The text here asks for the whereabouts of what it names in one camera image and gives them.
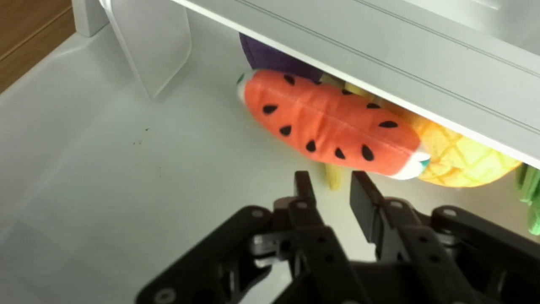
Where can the yellow banana plush toy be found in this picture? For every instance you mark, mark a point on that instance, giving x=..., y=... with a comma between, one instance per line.
x=332, y=176

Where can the translucent white shelf divider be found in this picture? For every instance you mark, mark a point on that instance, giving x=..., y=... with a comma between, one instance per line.
x=152, y=44

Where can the watermelon slice plush toy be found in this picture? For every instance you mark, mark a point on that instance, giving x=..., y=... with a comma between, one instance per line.
x=331, y=127

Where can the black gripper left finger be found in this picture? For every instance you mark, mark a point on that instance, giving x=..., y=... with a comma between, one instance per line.
x=292, y=254

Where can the white door shelf with divider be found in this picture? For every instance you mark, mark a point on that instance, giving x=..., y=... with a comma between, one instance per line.
x=393, y=61

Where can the white refrigerator door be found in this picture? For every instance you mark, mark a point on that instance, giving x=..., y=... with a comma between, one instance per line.
x=111, y=186

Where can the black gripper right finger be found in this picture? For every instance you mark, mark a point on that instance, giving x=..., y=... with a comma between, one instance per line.
x=439, y=254

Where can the pineapple plush toy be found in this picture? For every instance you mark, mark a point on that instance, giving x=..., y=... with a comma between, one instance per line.
x=461, y=161

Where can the purple eggplant plush toy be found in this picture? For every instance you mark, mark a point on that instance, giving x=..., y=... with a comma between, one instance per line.
x=270, y=59

